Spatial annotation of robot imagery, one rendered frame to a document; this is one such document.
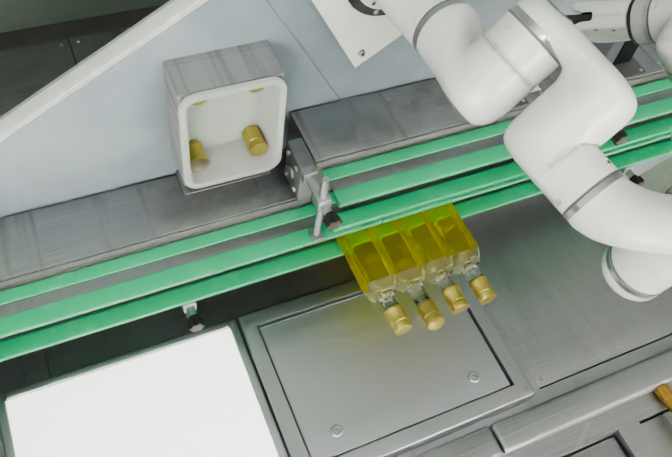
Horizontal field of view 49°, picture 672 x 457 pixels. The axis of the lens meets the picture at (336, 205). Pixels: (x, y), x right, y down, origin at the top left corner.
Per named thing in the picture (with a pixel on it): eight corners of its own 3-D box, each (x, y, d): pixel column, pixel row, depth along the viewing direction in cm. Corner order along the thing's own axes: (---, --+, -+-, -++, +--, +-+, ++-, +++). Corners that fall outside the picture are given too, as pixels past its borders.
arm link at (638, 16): (674, 3, 119) (657, 5, 121) (650, -12, 113) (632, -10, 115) (668, 49, 119) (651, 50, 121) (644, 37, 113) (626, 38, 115)
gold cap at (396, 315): (382, 317, 131) (393, 338, 129) (386, 307, 128) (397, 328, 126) (399, 311, 132) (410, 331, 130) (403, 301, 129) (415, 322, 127)
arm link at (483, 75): (395, 43, 98) (457, 120, 89) (469, -31, 94) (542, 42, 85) (430, 73, 106) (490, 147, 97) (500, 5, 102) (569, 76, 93)
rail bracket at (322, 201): (294, 208, 135) (320, 263, 129) (301, 149, 122) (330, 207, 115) (309, 204, 136) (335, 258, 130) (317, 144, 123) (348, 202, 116)
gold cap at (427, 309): (416, 316, 132) (426, 333, 129) (416, 302, 130) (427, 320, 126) (434, 310, 133) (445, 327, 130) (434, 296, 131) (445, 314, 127)
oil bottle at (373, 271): (324, 218, 143) (370, 310, 133) (327, 201, 139) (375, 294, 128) (350, 211, 145) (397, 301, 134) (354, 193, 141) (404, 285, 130)
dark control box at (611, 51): (576, 42, 155) (599, 69, 151) (591, 12, 148) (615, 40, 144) (607, 35, 157) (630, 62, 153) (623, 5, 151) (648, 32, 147)
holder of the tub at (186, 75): (173, 172, 134) (186, 204, 131) (162, 60, 112) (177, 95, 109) (261, 150, 140) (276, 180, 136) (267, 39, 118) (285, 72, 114)
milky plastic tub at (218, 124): (171, 155, 130) (185, 193, 126) (161, 61, 112) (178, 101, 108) (264, 133, 136) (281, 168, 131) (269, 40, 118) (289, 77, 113)
